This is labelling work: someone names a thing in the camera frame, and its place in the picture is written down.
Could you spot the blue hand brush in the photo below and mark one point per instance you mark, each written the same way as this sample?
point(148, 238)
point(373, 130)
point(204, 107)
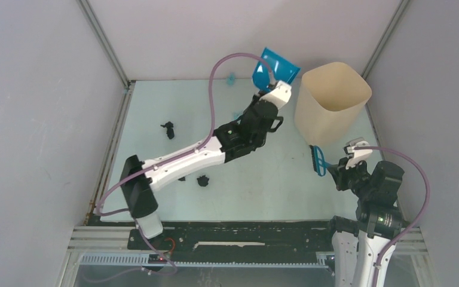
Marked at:
point(320, 165)

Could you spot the blue plastic dustpan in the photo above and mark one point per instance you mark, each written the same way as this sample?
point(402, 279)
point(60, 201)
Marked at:
point(281, 70)

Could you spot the black crumpled ball scrap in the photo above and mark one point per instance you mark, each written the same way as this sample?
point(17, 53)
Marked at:
point(203, 181)

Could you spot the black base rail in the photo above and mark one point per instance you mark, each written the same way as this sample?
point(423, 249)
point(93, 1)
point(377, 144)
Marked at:
point(244, 242)

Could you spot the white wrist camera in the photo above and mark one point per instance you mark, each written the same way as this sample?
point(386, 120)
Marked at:
point(356, 151)
point(279, 95)

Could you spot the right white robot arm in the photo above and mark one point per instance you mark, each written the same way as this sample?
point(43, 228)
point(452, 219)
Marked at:
point(359, 245)

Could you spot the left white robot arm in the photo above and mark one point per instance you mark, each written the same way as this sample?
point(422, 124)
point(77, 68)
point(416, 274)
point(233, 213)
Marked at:
point(140, 180)

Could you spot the light blue scrap at wall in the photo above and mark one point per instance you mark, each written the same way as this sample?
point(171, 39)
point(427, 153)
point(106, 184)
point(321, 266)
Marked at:
point(230, 79)

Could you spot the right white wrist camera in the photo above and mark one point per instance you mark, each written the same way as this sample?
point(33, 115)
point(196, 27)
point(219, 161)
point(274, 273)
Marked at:
point(356, 151)

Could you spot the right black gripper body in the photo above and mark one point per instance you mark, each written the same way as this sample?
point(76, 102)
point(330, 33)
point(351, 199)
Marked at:
point(354, 177)

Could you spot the light blue scrap centre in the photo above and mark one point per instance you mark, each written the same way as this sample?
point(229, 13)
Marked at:
point(236, 115)

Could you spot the black scrap far left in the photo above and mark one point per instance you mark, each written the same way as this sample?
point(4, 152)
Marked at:
point(169, 126)

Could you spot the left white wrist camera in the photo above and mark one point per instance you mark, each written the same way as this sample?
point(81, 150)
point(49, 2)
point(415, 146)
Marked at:
point(279, 95)

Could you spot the beige waste bin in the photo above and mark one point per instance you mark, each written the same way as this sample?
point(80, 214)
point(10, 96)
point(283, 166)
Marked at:
point(330, 98)

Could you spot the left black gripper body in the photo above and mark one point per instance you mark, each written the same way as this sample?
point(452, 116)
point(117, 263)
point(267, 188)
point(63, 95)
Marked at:
point(256, 98)

